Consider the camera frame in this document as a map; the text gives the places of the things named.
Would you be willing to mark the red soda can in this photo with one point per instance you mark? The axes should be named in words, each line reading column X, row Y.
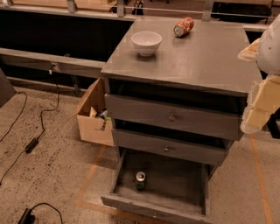
column 183, row 27

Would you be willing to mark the black adapter bottom left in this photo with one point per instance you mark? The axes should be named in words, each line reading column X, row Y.
column 29, row 218

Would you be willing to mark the dark item in box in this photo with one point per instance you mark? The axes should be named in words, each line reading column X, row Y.
column 103, row 115

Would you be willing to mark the grey bottom drawer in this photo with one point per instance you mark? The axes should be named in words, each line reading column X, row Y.
column 176, row 190

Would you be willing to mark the grey drawer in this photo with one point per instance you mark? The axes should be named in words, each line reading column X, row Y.
column 171, row 116
column 168, row 147
column 176, row 190

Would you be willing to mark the cardboard box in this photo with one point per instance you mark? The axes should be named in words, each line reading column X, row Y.
column 92, row 128

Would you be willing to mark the green soda can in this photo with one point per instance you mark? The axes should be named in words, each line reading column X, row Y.
column 140, row 180

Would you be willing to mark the grey drawer cabinet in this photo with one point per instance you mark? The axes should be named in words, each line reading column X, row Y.
column 179, row 97

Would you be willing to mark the black power adapter with cable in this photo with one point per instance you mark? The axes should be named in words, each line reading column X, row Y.
column 34, row 142

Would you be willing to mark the grey middle drawer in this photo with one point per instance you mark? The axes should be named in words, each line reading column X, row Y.
column 168, row 147

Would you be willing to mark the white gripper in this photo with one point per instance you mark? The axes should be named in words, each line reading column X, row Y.
column 270, row 50

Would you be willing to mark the grey top drawer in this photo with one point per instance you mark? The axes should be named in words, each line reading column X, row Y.
column 171, row 116

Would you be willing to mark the white ceramic bowl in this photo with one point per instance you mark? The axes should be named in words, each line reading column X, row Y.
column 146, row 43

